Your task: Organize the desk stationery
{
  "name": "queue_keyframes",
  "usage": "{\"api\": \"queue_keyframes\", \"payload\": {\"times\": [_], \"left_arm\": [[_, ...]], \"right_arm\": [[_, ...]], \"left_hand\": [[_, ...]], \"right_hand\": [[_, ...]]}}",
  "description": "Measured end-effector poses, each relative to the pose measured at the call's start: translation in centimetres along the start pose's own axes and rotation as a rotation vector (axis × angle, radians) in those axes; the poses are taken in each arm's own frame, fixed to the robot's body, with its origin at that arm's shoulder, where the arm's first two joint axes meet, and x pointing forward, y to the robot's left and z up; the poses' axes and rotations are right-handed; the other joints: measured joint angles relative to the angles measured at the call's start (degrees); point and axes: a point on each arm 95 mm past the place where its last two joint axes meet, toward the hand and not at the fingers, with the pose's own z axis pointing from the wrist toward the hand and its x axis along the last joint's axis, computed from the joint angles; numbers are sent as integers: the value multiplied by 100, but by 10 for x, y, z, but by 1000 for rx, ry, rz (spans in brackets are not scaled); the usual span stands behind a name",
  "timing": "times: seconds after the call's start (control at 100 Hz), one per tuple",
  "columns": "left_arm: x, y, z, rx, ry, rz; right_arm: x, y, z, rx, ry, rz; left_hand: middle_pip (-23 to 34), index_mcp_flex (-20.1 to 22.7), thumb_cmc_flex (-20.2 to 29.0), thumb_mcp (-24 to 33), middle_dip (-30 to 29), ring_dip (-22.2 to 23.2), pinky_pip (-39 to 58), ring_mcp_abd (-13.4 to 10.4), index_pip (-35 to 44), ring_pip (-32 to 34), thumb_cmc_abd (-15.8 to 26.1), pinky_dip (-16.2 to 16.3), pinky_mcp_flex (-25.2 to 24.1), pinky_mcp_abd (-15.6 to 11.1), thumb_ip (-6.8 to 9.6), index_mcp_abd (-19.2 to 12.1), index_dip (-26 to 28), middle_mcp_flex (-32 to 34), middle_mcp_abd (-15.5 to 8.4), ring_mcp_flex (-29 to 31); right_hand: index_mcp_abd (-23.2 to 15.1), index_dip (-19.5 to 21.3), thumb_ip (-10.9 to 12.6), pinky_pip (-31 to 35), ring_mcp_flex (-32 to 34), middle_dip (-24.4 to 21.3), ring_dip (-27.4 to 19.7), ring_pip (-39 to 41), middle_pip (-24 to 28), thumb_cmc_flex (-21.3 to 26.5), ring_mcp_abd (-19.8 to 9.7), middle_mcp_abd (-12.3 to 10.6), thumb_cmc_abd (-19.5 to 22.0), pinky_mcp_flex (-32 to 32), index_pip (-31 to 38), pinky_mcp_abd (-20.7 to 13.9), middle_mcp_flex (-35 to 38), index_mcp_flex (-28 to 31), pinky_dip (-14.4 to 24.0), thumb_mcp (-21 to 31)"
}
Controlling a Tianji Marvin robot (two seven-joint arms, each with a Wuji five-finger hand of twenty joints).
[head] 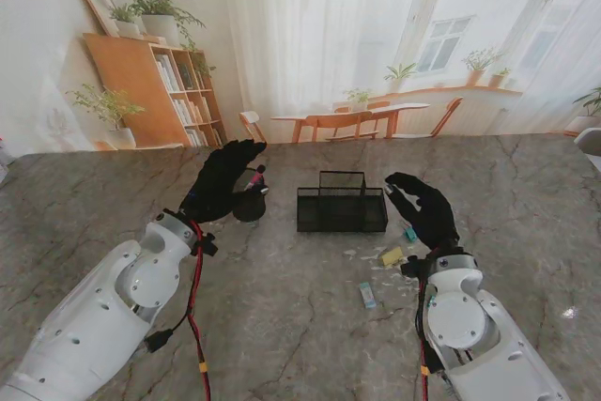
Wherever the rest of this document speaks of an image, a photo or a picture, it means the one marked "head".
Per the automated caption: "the black mesh pen cup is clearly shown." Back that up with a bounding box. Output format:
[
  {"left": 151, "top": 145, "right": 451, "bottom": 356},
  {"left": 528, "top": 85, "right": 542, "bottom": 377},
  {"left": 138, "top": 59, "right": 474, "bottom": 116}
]
[{"left": 232, "top": 170, "right": 268, "bottom": 224}]

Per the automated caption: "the red and black left arm cable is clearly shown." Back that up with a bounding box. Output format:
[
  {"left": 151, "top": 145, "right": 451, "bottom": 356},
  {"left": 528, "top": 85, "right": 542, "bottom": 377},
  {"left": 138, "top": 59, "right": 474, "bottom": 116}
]
[{"left": 145, "top": 224, "right": 220, "bottom": 401}]

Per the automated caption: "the printed room scene backdrop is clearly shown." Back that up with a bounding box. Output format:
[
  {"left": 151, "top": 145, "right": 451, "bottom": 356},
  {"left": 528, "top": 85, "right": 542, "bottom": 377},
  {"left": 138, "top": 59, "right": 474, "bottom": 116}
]
[{"left": 0, "top": 0, "right": 601, "bottom": 156}]

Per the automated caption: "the white eraser with teal sleeve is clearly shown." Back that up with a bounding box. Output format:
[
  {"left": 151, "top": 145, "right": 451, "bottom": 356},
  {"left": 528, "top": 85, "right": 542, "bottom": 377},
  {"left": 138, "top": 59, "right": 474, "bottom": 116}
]
[{"left": 359, "top": 282, "right": 378, "bottom": 311}]

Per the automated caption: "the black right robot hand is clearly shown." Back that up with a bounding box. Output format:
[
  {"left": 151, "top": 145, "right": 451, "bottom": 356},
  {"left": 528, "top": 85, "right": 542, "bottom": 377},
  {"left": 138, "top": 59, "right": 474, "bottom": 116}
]
[{"left": 383, "top": 172, "right": 462, "bottom": 252}]

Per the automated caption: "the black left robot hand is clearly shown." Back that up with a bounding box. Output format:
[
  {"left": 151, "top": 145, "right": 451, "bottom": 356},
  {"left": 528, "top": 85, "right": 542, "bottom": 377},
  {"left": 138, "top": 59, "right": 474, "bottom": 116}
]
[{"left": 179, "top": 139, "right": 271, "bottom": 224}]

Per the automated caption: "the black mesh desk organizer tray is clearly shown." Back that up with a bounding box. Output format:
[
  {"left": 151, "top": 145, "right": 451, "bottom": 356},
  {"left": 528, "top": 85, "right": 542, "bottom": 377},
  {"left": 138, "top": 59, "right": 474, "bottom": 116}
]
[{"left": 296, "top": 170, "right": 389, "bottom": 234}]

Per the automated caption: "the white rounded chair back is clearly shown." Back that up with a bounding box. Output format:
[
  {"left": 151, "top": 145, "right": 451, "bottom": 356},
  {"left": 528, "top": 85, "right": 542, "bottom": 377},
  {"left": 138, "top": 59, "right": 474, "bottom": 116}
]
[{"left": 573, "top": 127, "right": 601, "bottom": 157}]

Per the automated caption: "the red and black right arm cable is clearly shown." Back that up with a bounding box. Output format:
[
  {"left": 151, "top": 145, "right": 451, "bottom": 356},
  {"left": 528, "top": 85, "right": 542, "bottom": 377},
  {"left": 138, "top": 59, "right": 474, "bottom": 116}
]
[{"left": 415, "top": 278, "right": 445, "bottom": 401}]

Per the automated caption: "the yellow sticky note pad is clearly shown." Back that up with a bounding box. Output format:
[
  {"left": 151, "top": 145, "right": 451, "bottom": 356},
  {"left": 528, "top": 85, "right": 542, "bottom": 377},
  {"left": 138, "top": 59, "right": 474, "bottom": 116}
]
[{"left": 378, "top": 246, "right": 405, "bottom": 267}]

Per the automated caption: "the pink marker with black cap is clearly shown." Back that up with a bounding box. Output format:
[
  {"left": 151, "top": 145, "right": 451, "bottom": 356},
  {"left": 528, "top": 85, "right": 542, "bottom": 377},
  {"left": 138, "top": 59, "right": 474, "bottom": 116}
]
[{"left": 248, "top": 164, "right": 268, "bottom": 191}]

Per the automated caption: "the clear bottle with red cap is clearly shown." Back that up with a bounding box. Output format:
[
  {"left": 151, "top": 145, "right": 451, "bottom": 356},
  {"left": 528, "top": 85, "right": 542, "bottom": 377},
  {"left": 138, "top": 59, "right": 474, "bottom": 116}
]
[{"left": 0, "top": 136, "right": 14, "bottom": 186}]

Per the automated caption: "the red and black arm cable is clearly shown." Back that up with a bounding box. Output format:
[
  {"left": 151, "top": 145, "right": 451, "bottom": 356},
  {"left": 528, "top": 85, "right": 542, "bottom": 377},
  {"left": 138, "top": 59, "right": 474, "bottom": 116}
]
[
  {"left": 415, "top": 278, "right": 445, "bottom": 401},
  {"left": 145, "top": 224, "right": 220, "bottom": 401}
]

